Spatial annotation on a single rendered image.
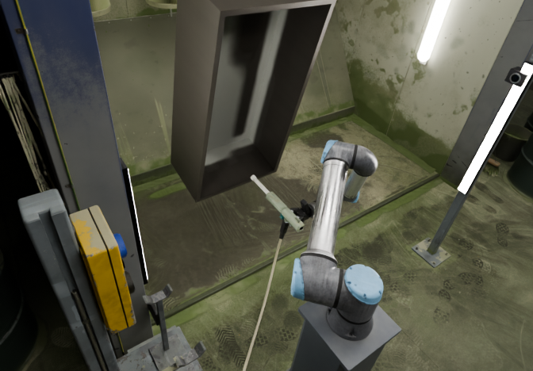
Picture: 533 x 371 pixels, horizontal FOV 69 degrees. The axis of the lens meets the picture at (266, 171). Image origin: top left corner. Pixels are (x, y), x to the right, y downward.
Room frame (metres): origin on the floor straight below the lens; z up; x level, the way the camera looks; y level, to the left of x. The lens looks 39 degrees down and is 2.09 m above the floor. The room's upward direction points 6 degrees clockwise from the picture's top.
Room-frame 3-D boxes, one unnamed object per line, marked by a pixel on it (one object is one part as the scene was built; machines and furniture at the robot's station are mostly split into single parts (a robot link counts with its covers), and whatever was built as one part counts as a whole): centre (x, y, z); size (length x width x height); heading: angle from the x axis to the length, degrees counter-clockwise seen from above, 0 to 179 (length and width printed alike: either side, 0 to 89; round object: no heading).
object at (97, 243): (0.45, 0.30, 1.42); 0.12 x 0.06 x 0.26; 39
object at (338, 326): (0.89, -0.41, 0.69); 0.19 x 0.19 x 0.10
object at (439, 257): (1.87, -1.23, 0.01); 0.20 x 0.20 x 0.01; 39
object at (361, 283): (0.89, -0.40, 0.83); 0.17 x 0.15 x 0.18; 81
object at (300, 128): (2.78, 0.21, 0.11); 2.70 x 0.02 x 0.13; 129
